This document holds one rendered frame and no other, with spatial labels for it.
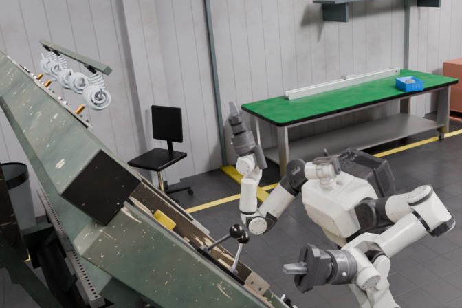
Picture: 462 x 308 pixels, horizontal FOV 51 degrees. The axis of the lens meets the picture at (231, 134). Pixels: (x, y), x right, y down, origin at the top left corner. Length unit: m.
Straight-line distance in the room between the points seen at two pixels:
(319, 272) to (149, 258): 0.56
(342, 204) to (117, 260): 1.06
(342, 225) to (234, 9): 3.81
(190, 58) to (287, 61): 1.18
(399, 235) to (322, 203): 0.47
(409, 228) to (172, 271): 0.74
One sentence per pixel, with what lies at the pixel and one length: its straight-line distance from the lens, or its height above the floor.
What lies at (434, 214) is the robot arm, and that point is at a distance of 1.45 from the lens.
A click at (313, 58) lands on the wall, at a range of 5.86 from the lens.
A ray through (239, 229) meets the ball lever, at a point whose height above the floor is 1.53.
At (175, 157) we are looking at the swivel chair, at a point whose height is 0.48.
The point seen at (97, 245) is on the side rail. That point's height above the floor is 1.73.
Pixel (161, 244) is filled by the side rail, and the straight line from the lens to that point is 0.89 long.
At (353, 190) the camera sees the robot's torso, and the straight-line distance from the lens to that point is 1.80.
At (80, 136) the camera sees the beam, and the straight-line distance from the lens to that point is 0.89.
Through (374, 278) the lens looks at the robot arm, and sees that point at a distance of 1.42.
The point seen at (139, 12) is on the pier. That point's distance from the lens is 4.89.
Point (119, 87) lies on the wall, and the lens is 5.01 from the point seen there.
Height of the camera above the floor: 2.14
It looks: 19 degrees down
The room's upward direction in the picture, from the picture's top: 6 degrees counter-clockwise
